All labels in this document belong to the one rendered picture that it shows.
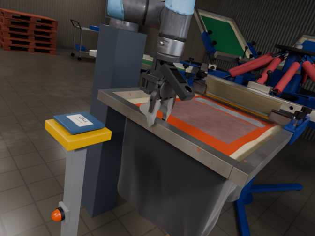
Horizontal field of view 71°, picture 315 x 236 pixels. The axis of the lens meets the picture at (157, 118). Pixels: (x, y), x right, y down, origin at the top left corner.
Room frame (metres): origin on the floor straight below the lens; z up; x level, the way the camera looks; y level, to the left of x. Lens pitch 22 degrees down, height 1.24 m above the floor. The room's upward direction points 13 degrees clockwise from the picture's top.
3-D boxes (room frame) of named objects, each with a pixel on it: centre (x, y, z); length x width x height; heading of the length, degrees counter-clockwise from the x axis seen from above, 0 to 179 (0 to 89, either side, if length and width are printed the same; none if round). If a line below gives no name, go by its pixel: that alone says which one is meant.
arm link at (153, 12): (0.73, 0.05, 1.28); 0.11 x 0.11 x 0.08; 12
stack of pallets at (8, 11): (5.82, 3.75, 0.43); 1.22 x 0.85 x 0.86; 138
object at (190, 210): (0.69, -0.06, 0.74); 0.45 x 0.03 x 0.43; 53
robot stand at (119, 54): (1.23, 0.28, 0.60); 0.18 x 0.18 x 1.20; 48
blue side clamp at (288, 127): (0.94, -0.60, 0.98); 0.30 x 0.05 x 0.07; 143
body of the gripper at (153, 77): (0.64, 0.02, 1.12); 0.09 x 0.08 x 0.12; 53
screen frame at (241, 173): (0.92, -0.23, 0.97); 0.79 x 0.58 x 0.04; 143
